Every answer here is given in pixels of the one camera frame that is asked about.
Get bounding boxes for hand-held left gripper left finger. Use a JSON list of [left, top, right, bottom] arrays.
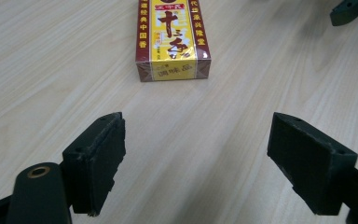
[[61, 111, 127, 217]]

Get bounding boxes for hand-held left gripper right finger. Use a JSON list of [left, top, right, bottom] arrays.
[[267, 112, 358, 217]]

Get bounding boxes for yellow and red seasoning box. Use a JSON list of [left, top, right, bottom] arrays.
[[134, 0, 213, 83]]

